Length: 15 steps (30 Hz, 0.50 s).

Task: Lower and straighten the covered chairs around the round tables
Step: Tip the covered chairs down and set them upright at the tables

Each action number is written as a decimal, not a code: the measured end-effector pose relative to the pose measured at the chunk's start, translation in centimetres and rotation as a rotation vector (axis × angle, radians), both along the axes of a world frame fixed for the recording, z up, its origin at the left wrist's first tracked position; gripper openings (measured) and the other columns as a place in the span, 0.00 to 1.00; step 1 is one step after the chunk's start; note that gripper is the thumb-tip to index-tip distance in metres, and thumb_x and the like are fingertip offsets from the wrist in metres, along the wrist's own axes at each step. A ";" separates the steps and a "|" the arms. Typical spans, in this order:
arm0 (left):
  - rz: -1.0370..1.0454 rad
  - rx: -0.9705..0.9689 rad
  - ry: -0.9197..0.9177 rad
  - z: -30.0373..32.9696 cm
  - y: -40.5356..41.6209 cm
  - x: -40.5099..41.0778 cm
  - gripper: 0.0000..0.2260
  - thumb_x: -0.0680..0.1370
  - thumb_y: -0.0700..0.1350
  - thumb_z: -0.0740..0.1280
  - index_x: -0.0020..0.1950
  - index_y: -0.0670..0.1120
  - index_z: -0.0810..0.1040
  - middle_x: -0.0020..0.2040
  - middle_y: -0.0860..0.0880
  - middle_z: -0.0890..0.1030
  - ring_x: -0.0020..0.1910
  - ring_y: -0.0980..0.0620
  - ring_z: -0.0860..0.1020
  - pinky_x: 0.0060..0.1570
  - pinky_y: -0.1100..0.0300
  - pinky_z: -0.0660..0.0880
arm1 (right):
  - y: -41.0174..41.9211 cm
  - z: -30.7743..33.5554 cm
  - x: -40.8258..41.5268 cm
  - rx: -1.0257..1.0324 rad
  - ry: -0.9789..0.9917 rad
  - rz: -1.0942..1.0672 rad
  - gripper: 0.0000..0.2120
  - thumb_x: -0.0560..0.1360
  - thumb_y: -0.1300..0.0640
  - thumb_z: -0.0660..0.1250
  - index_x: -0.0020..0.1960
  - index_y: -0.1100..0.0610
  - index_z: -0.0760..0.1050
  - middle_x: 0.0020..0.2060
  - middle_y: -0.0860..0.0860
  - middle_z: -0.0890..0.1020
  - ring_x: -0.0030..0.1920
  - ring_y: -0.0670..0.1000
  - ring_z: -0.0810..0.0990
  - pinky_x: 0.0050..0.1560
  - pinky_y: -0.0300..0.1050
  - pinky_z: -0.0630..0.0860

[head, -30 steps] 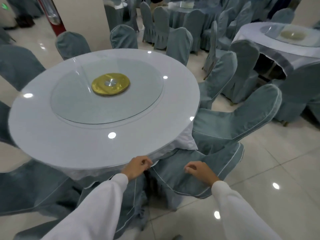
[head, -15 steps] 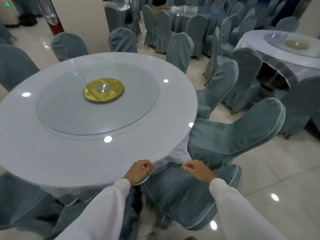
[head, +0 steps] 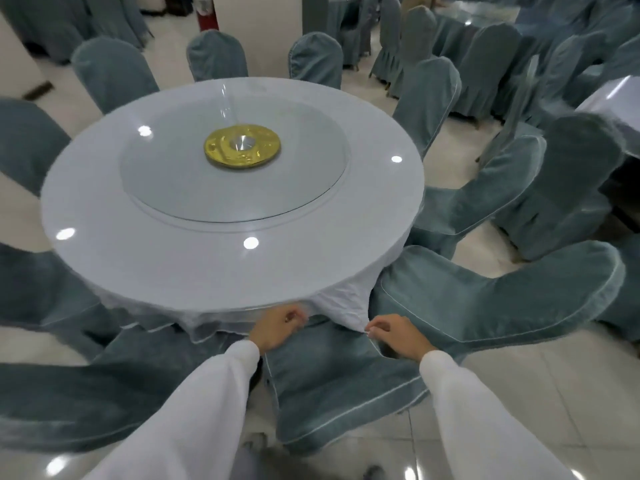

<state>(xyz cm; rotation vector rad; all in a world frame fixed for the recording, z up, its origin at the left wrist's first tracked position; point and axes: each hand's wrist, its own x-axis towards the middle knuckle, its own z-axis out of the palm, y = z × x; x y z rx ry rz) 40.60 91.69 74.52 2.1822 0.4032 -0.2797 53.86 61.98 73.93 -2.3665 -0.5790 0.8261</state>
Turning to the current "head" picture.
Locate person's left hand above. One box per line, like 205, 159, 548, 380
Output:
248, 304, 310, 354

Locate glass topped background table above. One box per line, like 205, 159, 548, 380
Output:
434, 0, 523, 33

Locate white round tablecloth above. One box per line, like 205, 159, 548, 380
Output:
39, 77, 426, 346

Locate gold turntable hub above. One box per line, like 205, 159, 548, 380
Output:
203, 123, 284, 171

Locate round glass turntable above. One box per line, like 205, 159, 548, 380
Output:
118, 97, 351, 223

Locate rows of teal background chairs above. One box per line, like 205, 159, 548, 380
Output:
0, 0, 640, 341

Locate person's right forearm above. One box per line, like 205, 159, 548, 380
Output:
418, 350, 582, 480

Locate person's left forearm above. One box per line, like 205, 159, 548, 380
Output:
82, 339, 261, 480

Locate white clothed side table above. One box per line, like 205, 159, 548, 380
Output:
575, 76, 640, 158

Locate ring of teal covered chairs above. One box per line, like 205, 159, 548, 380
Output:
0, 30, 627, 456

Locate person's right hand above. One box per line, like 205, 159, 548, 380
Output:
366, 314, 441, 363

